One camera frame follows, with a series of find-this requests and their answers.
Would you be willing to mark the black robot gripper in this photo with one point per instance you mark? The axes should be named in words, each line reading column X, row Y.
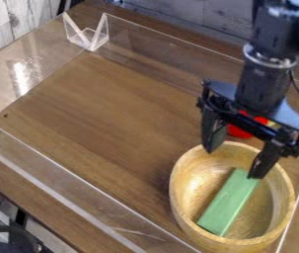
column 257, row 96

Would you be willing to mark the green rectangular block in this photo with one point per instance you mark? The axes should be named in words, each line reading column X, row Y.
column 227, row 206

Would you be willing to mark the red toy strawberry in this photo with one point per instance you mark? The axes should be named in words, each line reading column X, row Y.
column 241, row 132

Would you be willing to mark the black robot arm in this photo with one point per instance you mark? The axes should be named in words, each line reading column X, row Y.
column 276, row 30

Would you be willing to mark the clear acrylic corner bracket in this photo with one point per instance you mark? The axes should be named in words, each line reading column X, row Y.
column 88, row 38

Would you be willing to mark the black equipment lower left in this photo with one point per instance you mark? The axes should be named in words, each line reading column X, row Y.
column 17, row 240

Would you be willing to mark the brown wooden bowl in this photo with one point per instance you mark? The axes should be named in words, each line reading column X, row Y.
column 197, row 178

